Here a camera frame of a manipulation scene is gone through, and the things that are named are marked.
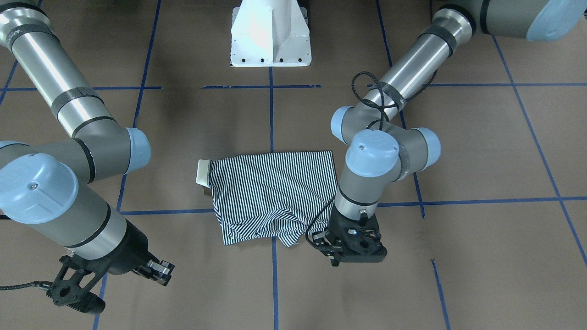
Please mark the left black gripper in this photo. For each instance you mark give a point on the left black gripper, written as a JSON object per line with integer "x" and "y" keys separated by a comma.
{"x": 323, "y": 243}

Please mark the navy white striped polo shirt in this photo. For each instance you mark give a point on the navy white striped polo shirt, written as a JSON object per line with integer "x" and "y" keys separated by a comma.
{"x": 283, "y": 195}

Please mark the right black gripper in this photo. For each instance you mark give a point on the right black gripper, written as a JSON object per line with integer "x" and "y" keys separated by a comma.
{"x": 130, "y": 251}

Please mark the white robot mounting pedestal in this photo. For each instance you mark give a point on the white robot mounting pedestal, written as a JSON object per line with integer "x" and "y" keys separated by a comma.
{"x": 270, "y": 33}

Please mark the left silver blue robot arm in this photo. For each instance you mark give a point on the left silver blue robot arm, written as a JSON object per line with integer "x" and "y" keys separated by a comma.
{"x": 380, "y": 152}

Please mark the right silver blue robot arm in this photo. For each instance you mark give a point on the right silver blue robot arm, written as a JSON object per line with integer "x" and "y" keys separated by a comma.
{"x": 46, "y": 187}

